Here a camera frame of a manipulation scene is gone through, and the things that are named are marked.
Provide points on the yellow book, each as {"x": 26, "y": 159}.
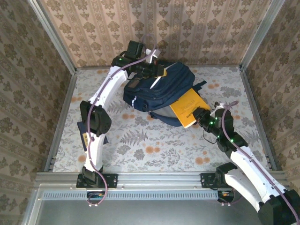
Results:
{"x": 185, "y": 107}

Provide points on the navy blue backpack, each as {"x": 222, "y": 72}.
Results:
{"x": 164, "y": 91}

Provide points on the small dark navy book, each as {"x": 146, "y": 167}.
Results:
{"x": 82, "y": 131}

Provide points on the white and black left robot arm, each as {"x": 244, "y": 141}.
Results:
{"x": 112, "y": 82}

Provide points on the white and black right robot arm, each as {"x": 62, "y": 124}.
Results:
{"x": 246, "y": 185}

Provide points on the grey metal panel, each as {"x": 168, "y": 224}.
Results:
{"x": 152, "y": 213}

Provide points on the aluminium side rail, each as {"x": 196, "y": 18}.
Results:
{"x": 252, "y": 100}
{"x": 70, "y": 91}

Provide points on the aluminium cross rail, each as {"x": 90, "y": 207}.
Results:
{"x": 159, "y": 179}

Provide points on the aluminium frame post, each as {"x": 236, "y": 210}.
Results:
{"x": 260, "y": 32}
{"x": 54, "y": 37}

